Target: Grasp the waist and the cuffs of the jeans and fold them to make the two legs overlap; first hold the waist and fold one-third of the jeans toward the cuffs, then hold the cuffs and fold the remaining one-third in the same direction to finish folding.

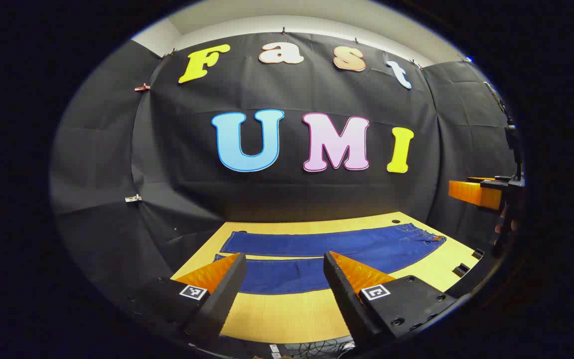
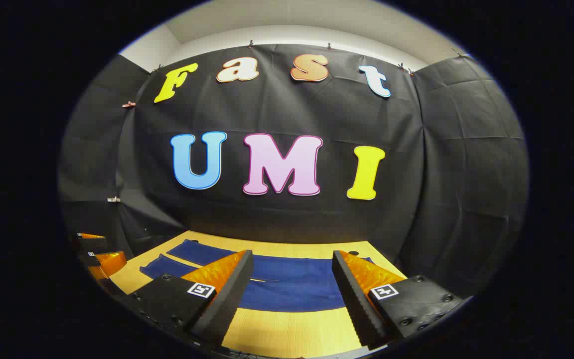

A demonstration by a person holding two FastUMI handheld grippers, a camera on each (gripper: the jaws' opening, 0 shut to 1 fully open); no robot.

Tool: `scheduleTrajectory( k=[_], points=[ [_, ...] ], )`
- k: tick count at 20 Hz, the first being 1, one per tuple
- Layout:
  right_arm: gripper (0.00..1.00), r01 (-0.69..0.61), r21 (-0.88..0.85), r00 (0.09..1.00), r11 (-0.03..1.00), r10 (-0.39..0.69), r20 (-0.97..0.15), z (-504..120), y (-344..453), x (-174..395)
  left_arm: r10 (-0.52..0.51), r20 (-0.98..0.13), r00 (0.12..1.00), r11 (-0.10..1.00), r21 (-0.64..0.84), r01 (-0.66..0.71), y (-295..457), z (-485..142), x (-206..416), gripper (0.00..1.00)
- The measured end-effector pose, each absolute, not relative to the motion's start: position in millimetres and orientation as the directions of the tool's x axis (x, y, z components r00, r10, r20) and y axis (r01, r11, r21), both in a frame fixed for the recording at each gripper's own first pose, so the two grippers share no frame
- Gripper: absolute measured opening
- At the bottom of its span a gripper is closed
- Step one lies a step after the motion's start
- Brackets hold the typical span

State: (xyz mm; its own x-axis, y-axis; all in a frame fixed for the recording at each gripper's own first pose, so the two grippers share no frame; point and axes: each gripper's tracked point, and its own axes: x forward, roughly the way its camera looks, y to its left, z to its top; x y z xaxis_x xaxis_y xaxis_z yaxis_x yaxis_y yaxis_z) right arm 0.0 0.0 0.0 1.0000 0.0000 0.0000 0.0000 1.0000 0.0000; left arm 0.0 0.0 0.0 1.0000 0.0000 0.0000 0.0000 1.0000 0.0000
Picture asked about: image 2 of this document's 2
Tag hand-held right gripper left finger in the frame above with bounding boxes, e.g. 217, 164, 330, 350
130, 249, 255, 348

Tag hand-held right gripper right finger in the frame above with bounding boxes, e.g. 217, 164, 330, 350
331, 249, 465, 351

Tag blue denim jeans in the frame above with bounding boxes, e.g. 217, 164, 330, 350
139, 239, 375, 313

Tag black backdrop cloth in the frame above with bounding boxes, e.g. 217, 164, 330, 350
58, 44, 531, 300

